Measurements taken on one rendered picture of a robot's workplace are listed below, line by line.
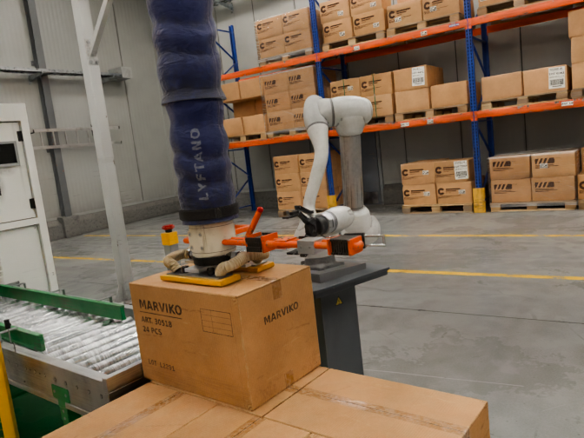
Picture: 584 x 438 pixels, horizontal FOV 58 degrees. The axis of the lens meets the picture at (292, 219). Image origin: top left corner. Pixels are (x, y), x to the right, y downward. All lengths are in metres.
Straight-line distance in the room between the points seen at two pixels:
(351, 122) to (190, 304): 1.14
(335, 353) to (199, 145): 1.31
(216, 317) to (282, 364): 0.30
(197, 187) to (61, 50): 11.20
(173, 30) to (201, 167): 0.47
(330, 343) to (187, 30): 1.58
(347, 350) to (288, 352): 0.84
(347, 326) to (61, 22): 11.34
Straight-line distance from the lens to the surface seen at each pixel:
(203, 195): 1.90
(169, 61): 1.93
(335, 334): 2.66
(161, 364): 2.15
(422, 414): 1.75
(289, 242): 1.73
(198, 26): 1.95
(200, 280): 1.90
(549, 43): 10.06
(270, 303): 1.83
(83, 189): 12.71
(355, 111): 2.46
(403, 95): 9.25
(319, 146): 2.36
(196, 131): 1.90
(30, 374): 2.77
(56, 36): 13.01
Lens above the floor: 1.40
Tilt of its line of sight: 8 degrees down
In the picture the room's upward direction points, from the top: 7 degrees counter-clockwise
